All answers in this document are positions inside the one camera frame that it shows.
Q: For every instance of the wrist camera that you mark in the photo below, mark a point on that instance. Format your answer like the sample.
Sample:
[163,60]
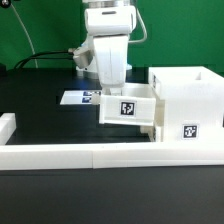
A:
[83,57]

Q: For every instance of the white U-shaped fence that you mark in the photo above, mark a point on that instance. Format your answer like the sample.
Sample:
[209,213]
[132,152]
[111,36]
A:
[115,155]

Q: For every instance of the white front drawer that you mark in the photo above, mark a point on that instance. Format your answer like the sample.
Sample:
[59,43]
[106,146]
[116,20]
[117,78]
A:
[154,132]

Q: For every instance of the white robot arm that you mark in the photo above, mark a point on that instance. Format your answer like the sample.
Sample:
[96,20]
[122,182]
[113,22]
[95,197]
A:
[109,24]

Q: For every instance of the white drawer cabinet box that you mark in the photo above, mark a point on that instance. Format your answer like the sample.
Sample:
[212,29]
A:
[189,103]

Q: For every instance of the white drawer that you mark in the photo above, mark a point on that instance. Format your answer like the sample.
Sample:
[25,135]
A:
[136,106]
[154,132]

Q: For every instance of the marker sheet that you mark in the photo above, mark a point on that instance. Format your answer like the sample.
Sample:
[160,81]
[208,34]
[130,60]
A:
[78,97]

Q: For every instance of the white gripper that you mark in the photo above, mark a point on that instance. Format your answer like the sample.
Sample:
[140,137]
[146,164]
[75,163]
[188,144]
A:
[111,59]

